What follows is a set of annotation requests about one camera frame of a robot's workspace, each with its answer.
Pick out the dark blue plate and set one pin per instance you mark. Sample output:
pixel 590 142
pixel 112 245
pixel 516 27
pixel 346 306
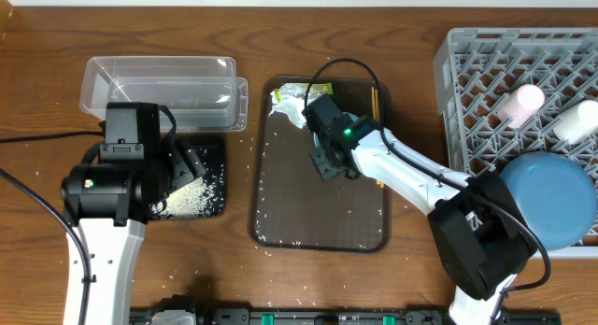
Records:
pixel 554 195

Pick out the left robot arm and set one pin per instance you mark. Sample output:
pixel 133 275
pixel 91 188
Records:
pixel 108 199

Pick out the white green wrapper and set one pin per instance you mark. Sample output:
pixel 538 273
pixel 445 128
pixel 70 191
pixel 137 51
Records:
pixel 289 99

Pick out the pink plastic cup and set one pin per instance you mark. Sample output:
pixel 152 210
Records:
pixel 521 105

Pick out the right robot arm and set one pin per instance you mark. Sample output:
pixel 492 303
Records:
pixel 481 237

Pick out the black plastic bin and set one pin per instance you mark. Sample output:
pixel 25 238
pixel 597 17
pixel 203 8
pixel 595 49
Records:
pixel 210 185

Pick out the pile of white rice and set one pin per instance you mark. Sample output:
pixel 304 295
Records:
pixel 194 194

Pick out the cream white cup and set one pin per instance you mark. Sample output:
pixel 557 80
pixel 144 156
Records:
pixel 578 122

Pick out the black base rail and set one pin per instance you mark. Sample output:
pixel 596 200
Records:
pixel 183 309

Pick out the light blue small bowl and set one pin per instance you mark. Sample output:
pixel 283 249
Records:
pixel 316 139

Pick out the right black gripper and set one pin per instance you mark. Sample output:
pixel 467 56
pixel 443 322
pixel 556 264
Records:
pixel 327 171

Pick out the grey dishwasher rack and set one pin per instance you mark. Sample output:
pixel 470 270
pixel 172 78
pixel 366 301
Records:
pixel 475 71

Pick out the clear plastic bin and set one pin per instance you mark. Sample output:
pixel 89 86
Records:
pixel 204 93

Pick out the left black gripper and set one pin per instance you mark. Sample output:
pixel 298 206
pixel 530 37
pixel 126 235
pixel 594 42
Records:
pixel 187 163

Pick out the dark brown serving tray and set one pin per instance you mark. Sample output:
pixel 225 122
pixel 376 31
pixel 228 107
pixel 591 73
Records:
pixel 293 207

